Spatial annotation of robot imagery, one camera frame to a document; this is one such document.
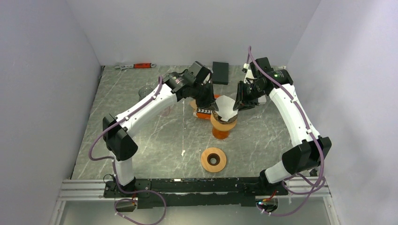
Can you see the right black foam block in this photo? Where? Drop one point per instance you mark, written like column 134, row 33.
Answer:
column 220, row 73

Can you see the orange handled adjustable wrench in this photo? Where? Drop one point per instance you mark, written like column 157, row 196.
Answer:
column 135, row 66

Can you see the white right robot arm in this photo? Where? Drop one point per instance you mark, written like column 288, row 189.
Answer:
column 309, row 148

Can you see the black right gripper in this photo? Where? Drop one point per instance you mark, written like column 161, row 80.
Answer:
column 241, row 104

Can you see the clear glass ribbed dripper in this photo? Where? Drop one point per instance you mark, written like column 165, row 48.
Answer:
column 219, row 118

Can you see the clear glass jar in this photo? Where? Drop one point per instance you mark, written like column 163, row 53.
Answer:
column 144, row 91

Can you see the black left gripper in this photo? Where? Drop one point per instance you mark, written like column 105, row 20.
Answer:
column 210, row 99

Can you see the orange glass carafe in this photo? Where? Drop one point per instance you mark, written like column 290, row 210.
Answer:
column 220, row 134

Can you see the aluminium frame rail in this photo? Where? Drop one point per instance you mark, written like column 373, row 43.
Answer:
column 76, row 190

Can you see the small white box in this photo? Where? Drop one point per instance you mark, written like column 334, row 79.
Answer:
column 261, row 100

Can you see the white paper coffee filter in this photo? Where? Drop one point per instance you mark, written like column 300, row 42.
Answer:
column 225, row 106

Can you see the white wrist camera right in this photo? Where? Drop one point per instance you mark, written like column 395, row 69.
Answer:
column 248, row 79

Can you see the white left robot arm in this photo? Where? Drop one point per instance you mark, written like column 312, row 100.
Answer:
column 119, row 130

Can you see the black table edge rail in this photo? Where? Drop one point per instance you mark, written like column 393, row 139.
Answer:
column 150, row 193

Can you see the orange coffee filter box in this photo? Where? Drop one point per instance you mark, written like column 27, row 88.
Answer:
column 204, row 114

